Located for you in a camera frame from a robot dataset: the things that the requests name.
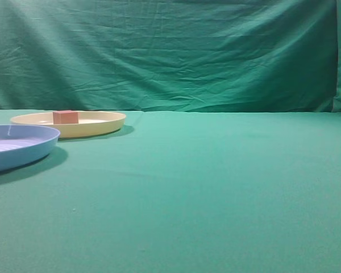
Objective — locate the red cube block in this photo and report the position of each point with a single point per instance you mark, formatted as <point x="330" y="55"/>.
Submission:
<point x="65" y="117"/>

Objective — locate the yellow plastic plate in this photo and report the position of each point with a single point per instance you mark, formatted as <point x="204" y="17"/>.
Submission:
<point x="90" y="123"/>

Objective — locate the light blue plastic plate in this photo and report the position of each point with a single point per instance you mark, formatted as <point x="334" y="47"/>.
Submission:
<point x="24" y="144"/>

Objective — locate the green table cloth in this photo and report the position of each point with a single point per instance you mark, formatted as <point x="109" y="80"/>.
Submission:
<point x="181" y="192"/>

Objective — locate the green backdrop curtain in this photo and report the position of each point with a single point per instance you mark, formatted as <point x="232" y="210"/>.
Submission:
<point x="189" y="56"/>

